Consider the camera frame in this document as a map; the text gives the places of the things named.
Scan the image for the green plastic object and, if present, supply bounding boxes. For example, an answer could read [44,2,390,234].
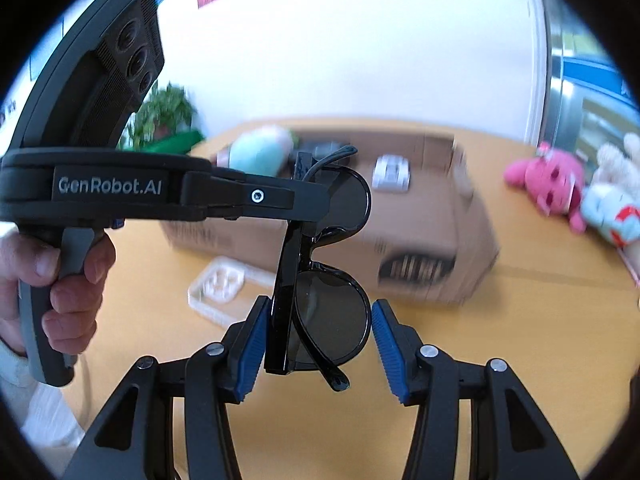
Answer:
[145,130,207,154]

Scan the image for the pink plush bear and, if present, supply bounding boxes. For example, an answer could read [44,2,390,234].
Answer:
[504,142,588,233]

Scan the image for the potted green plant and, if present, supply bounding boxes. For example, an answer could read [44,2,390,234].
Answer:
[122,85,198,151]

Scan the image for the metal window frame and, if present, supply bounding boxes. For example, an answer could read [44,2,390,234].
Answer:
[525,0,640,151]

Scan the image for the person's left forearm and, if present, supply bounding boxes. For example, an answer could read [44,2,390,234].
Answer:
[0,337,85,461]

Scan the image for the cardboard box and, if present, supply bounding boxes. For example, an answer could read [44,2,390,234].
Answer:
[160,130,501,306]

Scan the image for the white plush toy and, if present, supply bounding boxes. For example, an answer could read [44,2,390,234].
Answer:
[622,247,640,287]

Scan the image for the blue and red plush toy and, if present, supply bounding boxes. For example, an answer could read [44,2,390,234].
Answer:
[580,182,640,248]

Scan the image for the person's left hand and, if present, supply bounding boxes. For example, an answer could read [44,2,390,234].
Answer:
[0,232,117,357]

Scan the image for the black sunglasses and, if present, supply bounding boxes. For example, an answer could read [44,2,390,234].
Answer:
[264,145,373,393]

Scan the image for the clear plastic tray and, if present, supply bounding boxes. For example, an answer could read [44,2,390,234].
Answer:
[187,256,278,323]

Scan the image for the wooden desktop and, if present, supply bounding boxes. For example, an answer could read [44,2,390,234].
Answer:
[65,119,640,480]

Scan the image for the cream fluffy plush toy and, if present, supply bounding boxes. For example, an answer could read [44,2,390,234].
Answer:
[592,132,640,196]

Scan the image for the green plush toy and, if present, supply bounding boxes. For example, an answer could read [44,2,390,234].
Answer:
[215,125,301,178]

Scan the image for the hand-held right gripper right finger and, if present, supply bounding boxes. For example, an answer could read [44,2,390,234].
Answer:
[371,299,583,480]

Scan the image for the white item in box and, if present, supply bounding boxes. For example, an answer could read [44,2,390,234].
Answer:
[372,155,412,192]

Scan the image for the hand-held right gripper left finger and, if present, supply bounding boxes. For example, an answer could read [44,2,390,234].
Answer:
[62,296,273,480]

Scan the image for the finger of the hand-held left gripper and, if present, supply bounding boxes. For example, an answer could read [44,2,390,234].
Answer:
[292,151,316,182]
[181,170,331,225]

